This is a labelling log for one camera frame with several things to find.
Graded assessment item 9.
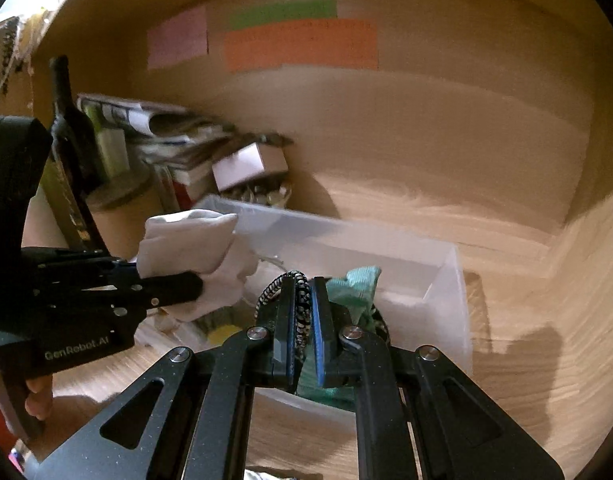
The bowl of small items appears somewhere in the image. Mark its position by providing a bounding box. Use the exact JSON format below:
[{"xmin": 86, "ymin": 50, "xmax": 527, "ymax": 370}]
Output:
[{"xmin": 218, "ymin": 180, "xmax": 292, "ymax": 209}]

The red book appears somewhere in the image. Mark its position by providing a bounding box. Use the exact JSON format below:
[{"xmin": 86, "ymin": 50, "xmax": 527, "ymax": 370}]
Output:
[{"xmin": 173, "ymin": 171, "xmax": 216, "ymax": 210}]

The white drawstring pouch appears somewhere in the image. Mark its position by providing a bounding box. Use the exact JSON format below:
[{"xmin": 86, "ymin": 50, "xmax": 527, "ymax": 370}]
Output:
[{"xmin": 136, "ymin": 209, "xmax": 259, "ymax": 322}]

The dark wine bottle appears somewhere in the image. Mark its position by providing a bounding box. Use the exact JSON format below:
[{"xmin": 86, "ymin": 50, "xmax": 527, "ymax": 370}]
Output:
[{"xmin": 38, "ymin": 54, "xmax": 112, "ymax": 261}]

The white paper card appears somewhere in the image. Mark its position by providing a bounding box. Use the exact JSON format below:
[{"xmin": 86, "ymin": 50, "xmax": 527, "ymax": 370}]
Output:
[{"xmin": 212, "ymin": 143, "xmax": 288, "ymax": 191}]

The teal striped sock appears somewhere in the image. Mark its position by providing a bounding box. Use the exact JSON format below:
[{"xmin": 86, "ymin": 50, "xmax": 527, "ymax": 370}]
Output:
[{"xmin": 297, "ymin": 266, "xmax": 390, "ymax": 413}]

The stack of newspapers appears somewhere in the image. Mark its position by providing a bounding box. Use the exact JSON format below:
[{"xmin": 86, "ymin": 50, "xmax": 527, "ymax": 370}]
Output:
[{"xmin": 76, "ymin": 93, "xmax": 235, "ymax": 166}]

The black white patterned cloth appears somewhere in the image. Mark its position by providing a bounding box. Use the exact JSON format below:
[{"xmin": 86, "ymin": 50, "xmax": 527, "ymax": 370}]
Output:
[{"xmin": 256, "ymin": 270, "xmax": 312, "ymax": 363}]

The yellow fuzzy ball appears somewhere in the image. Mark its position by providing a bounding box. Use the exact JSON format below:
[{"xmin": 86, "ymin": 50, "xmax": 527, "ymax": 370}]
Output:
[{"xmin": 207, "ymin": 324, "xmax": 242, "ymax": 347}]

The brown lidded cylinder jar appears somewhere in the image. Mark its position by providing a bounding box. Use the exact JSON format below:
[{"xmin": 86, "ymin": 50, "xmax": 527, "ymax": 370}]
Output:
[{"xmin": 86, "ymin": 171, "xmax": 162, "ymax": 260}]

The orange sticky note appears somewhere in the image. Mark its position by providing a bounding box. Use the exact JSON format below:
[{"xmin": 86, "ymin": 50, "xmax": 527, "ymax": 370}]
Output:
[{"xmin": 224, "ymin": 18, "xmax": 378, "ymax": 73}]

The beige foam roller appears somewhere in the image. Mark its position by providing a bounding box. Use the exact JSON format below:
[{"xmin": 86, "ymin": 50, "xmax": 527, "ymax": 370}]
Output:
[{"xmin": 22, "ymin": 186, "xmax": 68, "ymax": 248}]

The green sticky note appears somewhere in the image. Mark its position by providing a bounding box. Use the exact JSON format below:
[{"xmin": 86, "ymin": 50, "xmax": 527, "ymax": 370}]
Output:
[{"xmin": 228, "ymin": 0, "xmax": 338, "ymax": 30}]

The clear plastic bin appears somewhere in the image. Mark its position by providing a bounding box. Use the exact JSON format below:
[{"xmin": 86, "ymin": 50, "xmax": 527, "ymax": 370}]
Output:
[{"xmin": 136, "ymin": 193, "xmax": 476, "ymax": 411}]

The pink sticky note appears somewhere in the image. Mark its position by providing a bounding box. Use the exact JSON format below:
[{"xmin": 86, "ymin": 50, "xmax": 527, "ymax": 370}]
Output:
[{"xmin": 147, "ymin": 6, "xmax": 209, "ymax": 70}]

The left hand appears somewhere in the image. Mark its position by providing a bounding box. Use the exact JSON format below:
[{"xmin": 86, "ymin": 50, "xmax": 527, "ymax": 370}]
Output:
[{"xmin": 24, "ymin": 375, "xmax": 52, "ymax": 420}]

